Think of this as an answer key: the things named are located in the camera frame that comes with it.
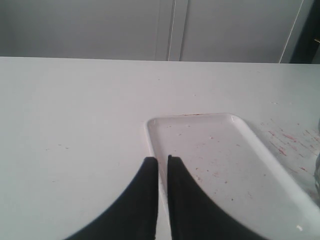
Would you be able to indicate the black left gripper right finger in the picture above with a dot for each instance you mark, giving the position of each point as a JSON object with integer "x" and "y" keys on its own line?
{"x": 193, "y": 215}

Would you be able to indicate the white rectangular plastic tray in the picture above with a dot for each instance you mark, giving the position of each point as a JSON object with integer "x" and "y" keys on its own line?
{"x": 237, "y": 171}

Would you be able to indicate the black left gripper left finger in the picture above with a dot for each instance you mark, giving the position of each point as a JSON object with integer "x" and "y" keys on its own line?
{"x": 134, "y": 214}

